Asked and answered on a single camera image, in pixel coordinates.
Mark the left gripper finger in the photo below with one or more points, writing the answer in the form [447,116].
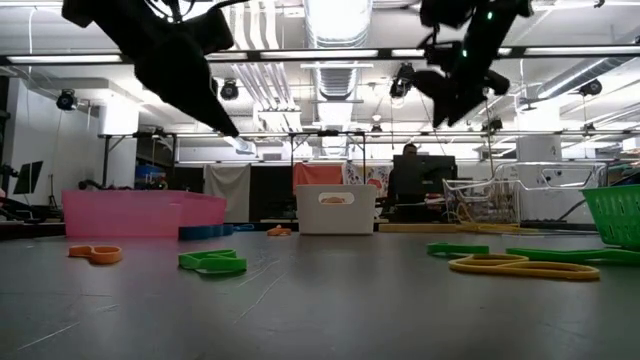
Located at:
[220,115]
[242,145]

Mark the large tan rubber band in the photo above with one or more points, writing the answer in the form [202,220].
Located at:
[332,200]

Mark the green rubber band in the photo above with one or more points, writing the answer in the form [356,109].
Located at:
[457,248]
[575,255]
[212,262]

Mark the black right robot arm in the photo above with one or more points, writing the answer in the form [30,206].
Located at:
[490,30]

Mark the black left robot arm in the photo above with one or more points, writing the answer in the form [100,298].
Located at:
[125,20]

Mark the small blue rubber band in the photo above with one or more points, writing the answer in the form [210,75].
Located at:
[245,227]

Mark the small orange rubber band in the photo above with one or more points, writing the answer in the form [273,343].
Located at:
[279,231]

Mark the long blue rubber band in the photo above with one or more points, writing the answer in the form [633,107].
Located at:
[205,232]

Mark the black ceiling spotlight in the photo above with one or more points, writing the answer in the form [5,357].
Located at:
[591,87]
[66,100]
[230,90]
[398,82]

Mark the grey cloth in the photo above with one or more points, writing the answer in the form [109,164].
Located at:
[227,192]

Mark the black computer monitor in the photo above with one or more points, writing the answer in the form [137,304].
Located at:
[425,175]

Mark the orange cloth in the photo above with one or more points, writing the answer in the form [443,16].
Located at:
[317,175]

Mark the blue bin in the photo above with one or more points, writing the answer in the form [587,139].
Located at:
[149,175]

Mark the patterned cloth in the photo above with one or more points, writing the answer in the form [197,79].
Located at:
[370,177]

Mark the white cylindrical column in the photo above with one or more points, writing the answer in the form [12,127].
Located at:
[537,170]

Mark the white plastic basket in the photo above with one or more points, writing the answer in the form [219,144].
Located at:
[335,217]

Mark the black overhead crossbar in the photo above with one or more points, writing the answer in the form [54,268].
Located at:
[325,53]

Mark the pink plastic basket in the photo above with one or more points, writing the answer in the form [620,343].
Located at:
[120,212]

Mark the black tilted panel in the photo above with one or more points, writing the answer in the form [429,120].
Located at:
[27,177]

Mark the green plastic basket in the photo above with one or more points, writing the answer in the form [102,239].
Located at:
[617,215]

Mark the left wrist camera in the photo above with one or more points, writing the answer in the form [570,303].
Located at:
[215,30]

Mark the silver ceiling duct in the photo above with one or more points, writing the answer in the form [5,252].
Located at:
[337,30]

